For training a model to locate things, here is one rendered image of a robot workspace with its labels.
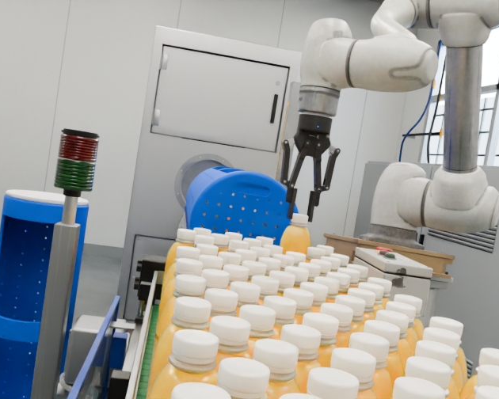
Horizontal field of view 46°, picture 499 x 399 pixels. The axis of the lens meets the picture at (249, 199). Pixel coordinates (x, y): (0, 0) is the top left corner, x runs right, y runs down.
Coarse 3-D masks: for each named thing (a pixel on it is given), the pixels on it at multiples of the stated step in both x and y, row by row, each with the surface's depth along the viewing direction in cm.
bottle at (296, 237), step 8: (296, 224) 129; (304, 224) 130; (288, 232) 129; (296, 232) 129; (304, 232) 129; (280, 240) 131; (288, 240) 129; (296, 240) 128; (304, 240) 128; (288, 248) 128; (296, 248) 128; (304, 248) 128
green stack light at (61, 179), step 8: (64, 160) 96; (72, 160) 96; (56, 168) 97; (64, 168) 96; (72, 168) 96; (80, 168) 96; (88, 168) 97; (56, 176) 97; (64, 176) 96; (72, 176) 96; (80, 176) 96; (88, 176) 97; (56, 184) 97; (64, 184) 96; (72, 184) 96; (80, 184) 96; (88, 184) 98
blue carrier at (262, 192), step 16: (208, 176) 179; (224, 176) 146; (240, 176) 146; (256, 176) 146; (192, 192) 181; (208, 192) 145; (224, 192) 146; (240, 192) 146; (256, 192) 147; (272, 192) 147; (192, 208) 146; (208, 208) 145; (224, 208) 146; (240, 208) 146; (256, 208) 147; (272, 208) 147; (192, 224) 145; (208, 224) 146; (224, 224) 146; (240, 224) 147; (256, 224) 147; (272, 224) 148; (288, 224) 148
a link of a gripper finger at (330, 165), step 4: (336, 152) 130; (332, 156) 130; (336, 156) 130; (328, 160) 132; (332, 160) 130; (328, 164) 131; (332, 164) 130; (328, 168) 130; (332, 168) 130; (328, 172) 130; (332, 172) 130; (328, 176) 130; (332, 176) 130; (324, 180) 132; (328, 180) 130; (324, 184) 132; (328, 184) 130; (324, 188) 130; (328, 188) 130
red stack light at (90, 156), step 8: (64, 136) 96; (72, 136) 95; (64, 144) 96; (72, 144) 96; (80, 144) 96; (88, 144) 96; (96, 144) 98; (64, 152) 96; (72, 152) 96; (80, 152) 96; (88, 152) 97; (96, 152) 98; (80, 160) 96; (88, 160) 97; (96, 160) 99
